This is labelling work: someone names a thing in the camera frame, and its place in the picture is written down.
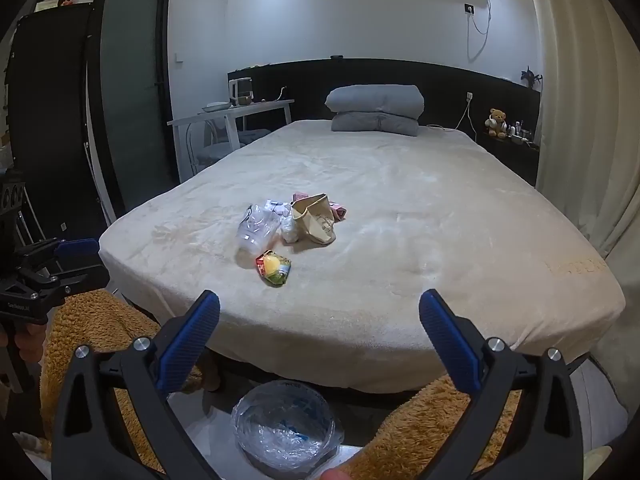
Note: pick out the cream curtain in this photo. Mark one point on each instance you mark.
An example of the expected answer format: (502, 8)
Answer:
(585, 110)

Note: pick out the trash bin with clear liner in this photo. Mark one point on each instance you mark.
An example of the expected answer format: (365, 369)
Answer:
(285, 430)

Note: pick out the person's right leg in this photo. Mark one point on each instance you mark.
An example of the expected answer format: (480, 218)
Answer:
(415, 425)

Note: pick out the person's pale fleece top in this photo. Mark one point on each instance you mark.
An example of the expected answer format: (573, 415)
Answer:
(602, 465)

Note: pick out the pink packet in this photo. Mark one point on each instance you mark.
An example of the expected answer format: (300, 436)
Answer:
(338, 211)

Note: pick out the person's left hand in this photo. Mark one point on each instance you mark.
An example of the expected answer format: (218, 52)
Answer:
(30, 342)

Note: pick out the grey pillow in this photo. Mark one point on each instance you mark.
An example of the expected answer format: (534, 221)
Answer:
(375, 125)

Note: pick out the crushed clear plastic cup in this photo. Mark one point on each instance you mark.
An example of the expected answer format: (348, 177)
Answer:
(255, 230)

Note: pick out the person's left leg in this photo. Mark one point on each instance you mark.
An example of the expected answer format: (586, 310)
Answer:
(100, 320)

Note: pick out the group of small bottles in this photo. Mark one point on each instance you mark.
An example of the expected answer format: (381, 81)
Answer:
(520, 132)

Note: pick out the bed with beige blanket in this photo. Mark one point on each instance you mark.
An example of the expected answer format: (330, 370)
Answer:
(425, 220)

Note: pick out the chair with grey cushion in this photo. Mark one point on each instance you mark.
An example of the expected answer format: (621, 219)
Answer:
(255, 135)
(215, 150)

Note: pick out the beige paper bag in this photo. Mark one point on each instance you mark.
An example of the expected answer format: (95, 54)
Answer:
(315, 222)

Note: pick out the frosted glass door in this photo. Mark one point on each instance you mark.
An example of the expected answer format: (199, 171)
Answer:
(132, 85)

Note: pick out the black headboard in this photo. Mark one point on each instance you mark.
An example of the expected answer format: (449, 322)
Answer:
(300, 85)

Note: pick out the black plant ornament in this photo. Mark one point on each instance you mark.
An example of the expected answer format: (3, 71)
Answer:
(531, 75)

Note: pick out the black nightstand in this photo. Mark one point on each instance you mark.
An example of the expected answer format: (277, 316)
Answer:
(510, 157)

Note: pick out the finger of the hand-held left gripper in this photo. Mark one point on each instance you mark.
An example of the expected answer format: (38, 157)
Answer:
(77, 250)
(85, 277)

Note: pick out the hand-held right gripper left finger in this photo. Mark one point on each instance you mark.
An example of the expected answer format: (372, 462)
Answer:
(190, 340)

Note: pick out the folded grey duvet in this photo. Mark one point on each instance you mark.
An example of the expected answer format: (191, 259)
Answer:
(375, 100)

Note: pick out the black cabinet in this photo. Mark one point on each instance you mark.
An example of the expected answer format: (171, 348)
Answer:
(50, 110)

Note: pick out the person's leg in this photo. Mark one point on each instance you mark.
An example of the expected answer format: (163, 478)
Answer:
(100, 320)
(415, 425)

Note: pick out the white plastic wrapper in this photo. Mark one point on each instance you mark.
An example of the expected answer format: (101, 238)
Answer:
(276, 207)

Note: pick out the colourful snack wrapper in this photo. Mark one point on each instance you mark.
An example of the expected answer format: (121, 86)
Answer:
(274, 267)

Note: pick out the white plate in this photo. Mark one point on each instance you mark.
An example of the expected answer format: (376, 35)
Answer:
(216, 106)

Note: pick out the white desk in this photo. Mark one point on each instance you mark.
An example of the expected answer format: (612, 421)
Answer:
(250, 110)

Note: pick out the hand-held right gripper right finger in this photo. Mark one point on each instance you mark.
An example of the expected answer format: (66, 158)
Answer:
(445, 340)

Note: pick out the white kettle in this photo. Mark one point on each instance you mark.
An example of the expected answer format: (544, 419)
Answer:
(240, 89)

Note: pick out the brown teddy bear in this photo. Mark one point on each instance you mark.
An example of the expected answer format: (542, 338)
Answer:
(496, 122)

